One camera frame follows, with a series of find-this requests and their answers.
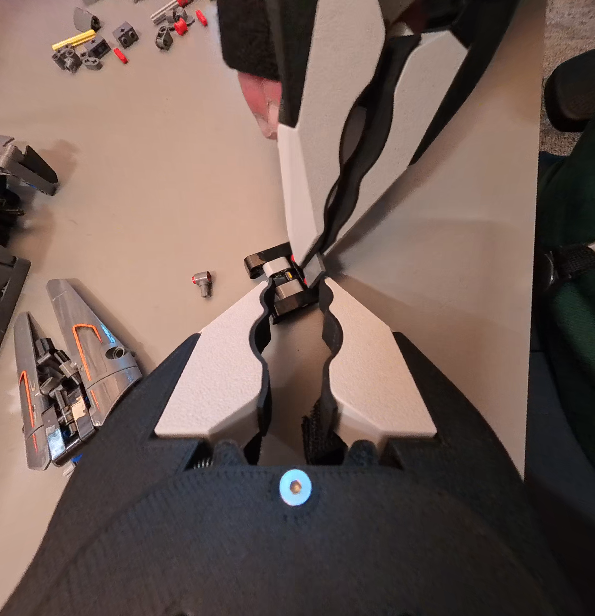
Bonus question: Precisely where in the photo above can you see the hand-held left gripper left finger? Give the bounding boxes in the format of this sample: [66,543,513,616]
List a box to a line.
[155,279,277,455]

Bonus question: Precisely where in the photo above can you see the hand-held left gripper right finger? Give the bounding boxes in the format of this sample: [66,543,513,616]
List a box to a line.
[318,278,439,449]

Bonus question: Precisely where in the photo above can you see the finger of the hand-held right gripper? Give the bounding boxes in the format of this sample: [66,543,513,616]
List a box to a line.
[319,31,469,256]
[277,0,386,265]

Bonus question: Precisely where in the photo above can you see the small yellow-axle lego assembly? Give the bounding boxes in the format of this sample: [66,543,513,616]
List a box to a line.
[244,242,327,325]

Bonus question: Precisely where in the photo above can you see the grey pointed lego wing assembly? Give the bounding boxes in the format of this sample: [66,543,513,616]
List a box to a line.
[13,278,143,471]

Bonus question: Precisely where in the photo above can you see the pile of lego pieces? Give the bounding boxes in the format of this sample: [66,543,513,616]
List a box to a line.
[51,0,209,74]

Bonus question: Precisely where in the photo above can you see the partly built lego model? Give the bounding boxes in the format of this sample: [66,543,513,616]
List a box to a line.
[0,134,60,371]

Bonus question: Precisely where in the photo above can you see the person's right hand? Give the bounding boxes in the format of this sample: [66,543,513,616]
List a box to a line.
[237,70,283,141]

